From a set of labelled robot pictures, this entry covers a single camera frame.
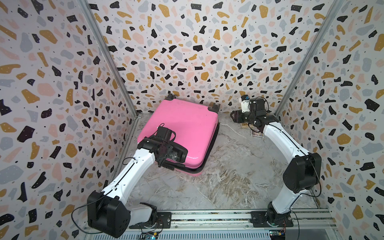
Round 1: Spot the pink hard-shell suitcase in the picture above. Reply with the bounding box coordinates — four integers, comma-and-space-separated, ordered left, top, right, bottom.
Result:
138, 94, 220, 176

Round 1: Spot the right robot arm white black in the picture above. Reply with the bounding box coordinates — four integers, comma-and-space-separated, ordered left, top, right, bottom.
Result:
230, 110, 322, 227

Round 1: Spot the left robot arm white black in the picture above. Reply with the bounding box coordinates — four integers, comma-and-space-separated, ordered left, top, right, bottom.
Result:
87, 137, 188, 238

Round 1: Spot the playing card deck box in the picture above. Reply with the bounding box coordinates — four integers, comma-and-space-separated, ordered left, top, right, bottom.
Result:
251, 130, 264, 139

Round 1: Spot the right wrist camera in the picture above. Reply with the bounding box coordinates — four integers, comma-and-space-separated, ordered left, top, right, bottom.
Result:
239, 95, 270, 113

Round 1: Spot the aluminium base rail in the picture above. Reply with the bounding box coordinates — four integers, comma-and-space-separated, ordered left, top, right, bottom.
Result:
119, 209, 342, 240

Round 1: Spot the left aluminium corner post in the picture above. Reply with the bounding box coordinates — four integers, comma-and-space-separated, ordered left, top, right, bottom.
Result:
77, 0, 139, 118

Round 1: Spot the aluminium corner post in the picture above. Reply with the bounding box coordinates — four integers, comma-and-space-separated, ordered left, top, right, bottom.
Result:
77, 0, 139, 118
275, 0, 343, 117

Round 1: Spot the right aluminium corner post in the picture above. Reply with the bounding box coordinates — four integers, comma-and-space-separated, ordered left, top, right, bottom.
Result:
275, 0, 343, 117

